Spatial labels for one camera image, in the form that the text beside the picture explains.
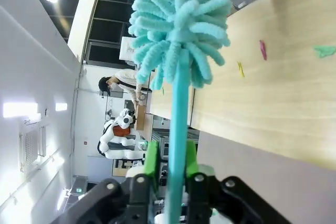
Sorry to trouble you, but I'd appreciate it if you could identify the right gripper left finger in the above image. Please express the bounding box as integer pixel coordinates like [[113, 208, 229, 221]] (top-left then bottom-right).
[[52, 141, 160, 224]]

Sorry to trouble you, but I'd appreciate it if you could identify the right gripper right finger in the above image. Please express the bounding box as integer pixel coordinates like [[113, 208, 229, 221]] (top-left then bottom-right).
[[185, 140, 287, 224]]

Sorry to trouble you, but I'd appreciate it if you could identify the teal microfiber duster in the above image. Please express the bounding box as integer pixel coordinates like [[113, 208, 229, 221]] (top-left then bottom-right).
[[128, 0, 233, 224]]

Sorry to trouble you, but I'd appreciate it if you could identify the tall brown cardboard box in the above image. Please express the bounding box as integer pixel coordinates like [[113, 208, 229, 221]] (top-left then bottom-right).
[[135, 104, 146, 131]]

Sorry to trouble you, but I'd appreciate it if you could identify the person in white top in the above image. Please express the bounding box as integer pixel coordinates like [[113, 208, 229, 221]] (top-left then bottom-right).
[[98, 69, 148, 110]]

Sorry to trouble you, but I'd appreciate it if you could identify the yellow paper scrap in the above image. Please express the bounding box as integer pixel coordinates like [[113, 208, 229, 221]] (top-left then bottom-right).
[[236, 61, 245, 78]]

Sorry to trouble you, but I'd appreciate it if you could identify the white printed poster board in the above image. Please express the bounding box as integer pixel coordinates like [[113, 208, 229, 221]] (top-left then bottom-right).
[[119, 36, 140, 62]]

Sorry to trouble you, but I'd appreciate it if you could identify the white ceiling air conditioner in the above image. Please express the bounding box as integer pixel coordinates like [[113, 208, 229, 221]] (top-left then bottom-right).
[[17, 119, 51, 175]]

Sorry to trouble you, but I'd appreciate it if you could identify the pink paper scrap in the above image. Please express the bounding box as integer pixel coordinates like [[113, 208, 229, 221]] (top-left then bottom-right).
[[259, 40, 268, 61]]

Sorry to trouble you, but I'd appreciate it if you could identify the large rectangular light panel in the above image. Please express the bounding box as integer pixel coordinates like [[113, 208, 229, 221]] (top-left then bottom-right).
[[2, 101, 38, 118]]

